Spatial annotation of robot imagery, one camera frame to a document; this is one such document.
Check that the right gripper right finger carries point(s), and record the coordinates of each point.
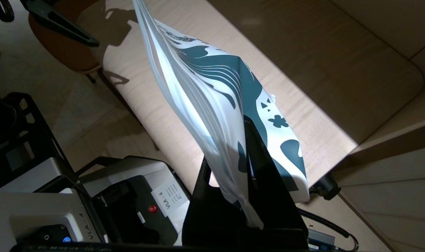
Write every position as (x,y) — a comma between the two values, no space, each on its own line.
(279,210)

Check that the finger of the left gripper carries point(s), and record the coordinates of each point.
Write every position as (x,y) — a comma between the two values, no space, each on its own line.
(88,40)

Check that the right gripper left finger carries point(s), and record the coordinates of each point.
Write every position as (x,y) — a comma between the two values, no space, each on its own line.
(212,217)

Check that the white floral zip pouch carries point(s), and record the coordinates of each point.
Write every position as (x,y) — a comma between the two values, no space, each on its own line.
(205,87)

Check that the grey black robot base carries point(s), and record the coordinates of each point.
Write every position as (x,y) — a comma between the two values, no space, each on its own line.
(128,175)

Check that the brown pink chair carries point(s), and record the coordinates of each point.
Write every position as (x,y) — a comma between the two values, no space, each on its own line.
(65,52)

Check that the small black desk knob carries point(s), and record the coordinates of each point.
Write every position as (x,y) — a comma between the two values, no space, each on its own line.
(326,187)

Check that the grey power adapter box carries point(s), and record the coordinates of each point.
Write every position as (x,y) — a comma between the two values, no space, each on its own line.
(321,241)

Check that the red emergency stop button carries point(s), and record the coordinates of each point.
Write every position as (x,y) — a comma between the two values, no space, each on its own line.
(152,209)

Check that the beige wooden desk with hutch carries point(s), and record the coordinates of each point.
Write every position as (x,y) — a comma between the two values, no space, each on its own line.
(391,147)

